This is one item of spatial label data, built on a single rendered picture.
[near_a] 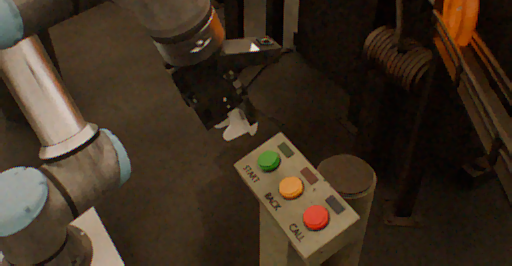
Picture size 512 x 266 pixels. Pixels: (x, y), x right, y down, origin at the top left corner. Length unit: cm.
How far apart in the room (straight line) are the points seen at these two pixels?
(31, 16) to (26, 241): 68
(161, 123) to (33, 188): 87
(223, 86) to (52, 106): 58
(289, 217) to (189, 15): 39
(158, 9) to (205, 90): 16
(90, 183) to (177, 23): 68
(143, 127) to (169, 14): 137
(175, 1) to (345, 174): 55
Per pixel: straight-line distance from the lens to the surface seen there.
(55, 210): 121
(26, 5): 64
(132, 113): 203
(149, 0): 60
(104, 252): 137
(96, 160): 123
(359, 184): 101
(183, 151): 183
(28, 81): 119
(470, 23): 117
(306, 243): 82
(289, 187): 86
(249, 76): 216
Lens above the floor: 124
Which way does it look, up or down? 40 degrees down
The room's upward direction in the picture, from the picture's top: straight up
